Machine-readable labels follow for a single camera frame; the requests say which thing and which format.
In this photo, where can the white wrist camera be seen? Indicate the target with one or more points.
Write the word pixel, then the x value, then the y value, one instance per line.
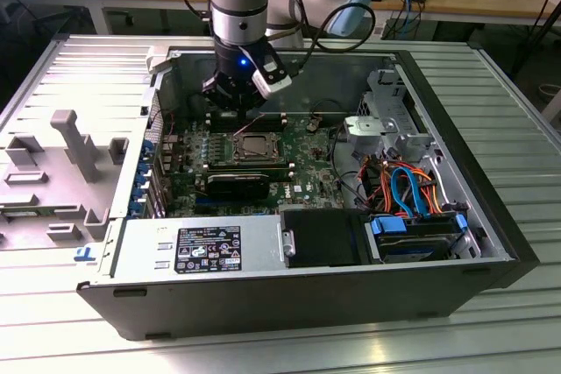
pixel 276 85

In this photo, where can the black label sticker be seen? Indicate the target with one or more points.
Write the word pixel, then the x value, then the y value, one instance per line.
pixel 208 249

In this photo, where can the RAM slot with white clips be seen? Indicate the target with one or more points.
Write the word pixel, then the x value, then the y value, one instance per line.
pixel 250 164
pixel 275 116
pixel 275 124

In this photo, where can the black drive bay box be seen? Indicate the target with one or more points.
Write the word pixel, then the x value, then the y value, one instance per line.
pixel 324 238

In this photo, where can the blue card retention latch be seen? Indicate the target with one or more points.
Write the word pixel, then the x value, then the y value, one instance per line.
pixel 138 205
pixel 142 177
pixel 148 150

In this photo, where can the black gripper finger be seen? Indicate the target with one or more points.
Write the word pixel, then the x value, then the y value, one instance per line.
pixel 254 98
pixel 219 93

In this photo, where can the silver metal drive cage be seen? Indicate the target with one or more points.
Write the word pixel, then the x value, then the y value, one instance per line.
pixel 385 93

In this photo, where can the silver CPU green substrate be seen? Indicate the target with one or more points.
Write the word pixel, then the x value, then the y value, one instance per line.
pixel 254 143

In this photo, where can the hard disk in blue carrier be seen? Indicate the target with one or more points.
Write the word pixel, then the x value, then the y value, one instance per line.
pixel 412 251

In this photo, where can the black open PC case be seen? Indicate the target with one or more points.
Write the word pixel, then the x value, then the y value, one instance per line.
pixel 263 304

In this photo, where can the silver power supply unit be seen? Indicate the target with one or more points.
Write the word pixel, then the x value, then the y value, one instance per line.
pixel 140 242

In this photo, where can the silver bracket with green dot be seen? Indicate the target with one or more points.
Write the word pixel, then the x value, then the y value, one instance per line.
pixel 364 129

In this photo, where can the green motherboard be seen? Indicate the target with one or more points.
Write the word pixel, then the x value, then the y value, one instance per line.
pixel 307 172

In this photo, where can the round coin cell battery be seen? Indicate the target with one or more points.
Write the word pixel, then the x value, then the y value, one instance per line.
pixel 312 125

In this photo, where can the grey plastic parts rack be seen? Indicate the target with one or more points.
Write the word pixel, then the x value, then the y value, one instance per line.
pixel 57 199

